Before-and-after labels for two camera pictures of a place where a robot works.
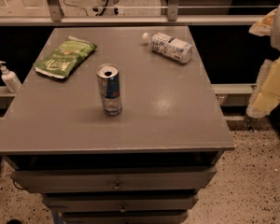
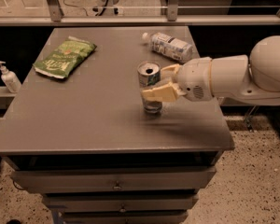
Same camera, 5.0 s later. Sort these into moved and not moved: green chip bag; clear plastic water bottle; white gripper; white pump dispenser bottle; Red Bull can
Moved: white gripper; Red Bull can
Not moved: white pump dispenser bottle; green chip bag; clear plastic water bottle
